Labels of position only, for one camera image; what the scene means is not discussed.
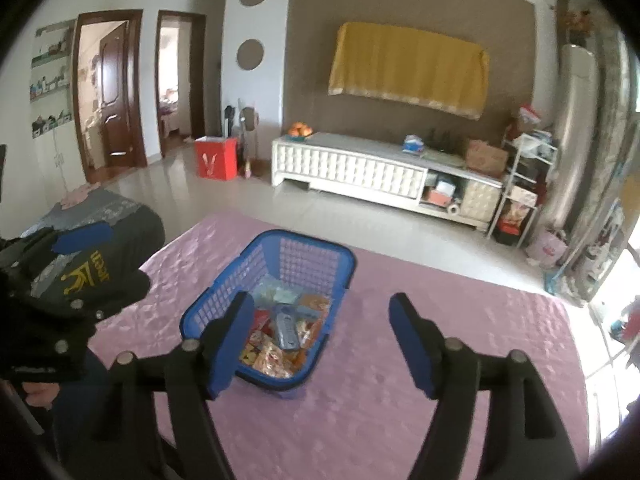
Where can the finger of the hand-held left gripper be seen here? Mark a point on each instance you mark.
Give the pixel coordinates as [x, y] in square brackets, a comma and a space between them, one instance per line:
[82, 239]
[120, 287]

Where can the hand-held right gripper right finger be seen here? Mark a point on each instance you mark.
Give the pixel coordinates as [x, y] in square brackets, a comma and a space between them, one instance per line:
[410, 340]

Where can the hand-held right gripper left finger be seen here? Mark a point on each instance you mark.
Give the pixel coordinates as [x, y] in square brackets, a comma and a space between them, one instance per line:
[235, 345]

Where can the red snack pouch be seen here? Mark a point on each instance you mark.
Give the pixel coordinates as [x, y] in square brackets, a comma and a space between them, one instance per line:
[260, 322]

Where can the yellow orange snack bag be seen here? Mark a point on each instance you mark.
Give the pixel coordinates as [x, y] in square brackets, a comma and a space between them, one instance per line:
[272, 360]

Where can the pale blue snack packet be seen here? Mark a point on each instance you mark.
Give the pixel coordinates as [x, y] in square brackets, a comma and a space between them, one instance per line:
[286, 330]

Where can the orange snack packet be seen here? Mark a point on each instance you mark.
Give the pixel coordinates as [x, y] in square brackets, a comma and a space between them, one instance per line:
[312, 320]

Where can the blue plastic basket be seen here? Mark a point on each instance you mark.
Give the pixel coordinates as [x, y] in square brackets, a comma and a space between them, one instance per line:
[300, 260]

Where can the person's left hand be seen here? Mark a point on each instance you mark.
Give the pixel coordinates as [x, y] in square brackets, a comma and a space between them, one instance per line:
[42, 395]

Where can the pink flower cushion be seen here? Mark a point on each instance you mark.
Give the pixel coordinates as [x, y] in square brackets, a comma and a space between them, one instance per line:
[80, 196]

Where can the dark chair with grey cover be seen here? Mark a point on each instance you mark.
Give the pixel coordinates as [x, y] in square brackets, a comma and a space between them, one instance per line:
[115, 210]

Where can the white tape roll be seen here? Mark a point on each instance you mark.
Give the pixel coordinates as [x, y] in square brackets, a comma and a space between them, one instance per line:
[454, 209]

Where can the orange flat box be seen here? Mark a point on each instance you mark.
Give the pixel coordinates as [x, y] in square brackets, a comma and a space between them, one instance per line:
[440, 196]

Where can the brown wooden door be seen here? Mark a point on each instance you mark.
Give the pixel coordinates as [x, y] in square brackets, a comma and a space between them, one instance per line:
[115, 90]

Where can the red gift bag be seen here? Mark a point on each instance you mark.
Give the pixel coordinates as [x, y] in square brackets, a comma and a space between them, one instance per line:
[216, 157]

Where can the red printed box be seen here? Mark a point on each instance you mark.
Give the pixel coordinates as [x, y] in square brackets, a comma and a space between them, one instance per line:
[516, 222]

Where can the white teal box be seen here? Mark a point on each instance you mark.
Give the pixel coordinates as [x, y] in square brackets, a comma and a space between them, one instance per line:
[445, 182]

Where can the pink gift bag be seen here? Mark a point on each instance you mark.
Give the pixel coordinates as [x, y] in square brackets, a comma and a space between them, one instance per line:
[547, 250]

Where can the white tufted TV cabinet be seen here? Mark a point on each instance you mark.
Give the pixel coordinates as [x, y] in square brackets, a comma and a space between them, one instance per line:
[350, 165]

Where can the white metal rack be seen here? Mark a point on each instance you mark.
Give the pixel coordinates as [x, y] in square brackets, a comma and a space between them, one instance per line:
[525, 185]

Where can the blue tissue box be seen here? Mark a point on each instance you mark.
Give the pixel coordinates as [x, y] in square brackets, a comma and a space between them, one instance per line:
[413, 145]

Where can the brown cardboard box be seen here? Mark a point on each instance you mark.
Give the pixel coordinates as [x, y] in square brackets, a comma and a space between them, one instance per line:
[487, 157]

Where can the brown round-top stand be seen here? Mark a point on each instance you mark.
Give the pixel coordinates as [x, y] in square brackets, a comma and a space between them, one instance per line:
[247, 125]

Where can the dark bottle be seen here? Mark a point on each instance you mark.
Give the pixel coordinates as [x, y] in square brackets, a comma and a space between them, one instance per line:
[435, 139]
[445, 139]

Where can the pile of oranges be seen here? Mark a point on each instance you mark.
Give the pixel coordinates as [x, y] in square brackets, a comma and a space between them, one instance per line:
[300, 130]

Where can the red white bag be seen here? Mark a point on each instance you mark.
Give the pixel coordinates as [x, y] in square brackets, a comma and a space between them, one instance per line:
[528, 119]

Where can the white standing air conditioner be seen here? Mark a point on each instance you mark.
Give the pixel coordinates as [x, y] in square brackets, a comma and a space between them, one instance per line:
[575, 135]

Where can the yellow cloth cover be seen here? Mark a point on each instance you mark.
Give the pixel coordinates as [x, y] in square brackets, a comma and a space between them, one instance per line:
[410, 65]

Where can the patterned curtain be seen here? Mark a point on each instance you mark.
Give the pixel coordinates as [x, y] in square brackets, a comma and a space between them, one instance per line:
[607, 110]

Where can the dried flower decoration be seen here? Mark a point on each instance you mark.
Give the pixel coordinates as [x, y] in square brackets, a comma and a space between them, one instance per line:
[582, 21]

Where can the brown door frame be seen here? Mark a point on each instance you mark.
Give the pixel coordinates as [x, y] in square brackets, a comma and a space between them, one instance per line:
[140, 110]
[199, 85]

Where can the wall display shelf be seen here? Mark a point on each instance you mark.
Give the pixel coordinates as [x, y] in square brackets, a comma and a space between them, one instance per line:
[50, 80]

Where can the brown round wall decor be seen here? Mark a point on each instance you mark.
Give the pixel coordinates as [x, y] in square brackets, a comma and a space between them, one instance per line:
[250, 54]

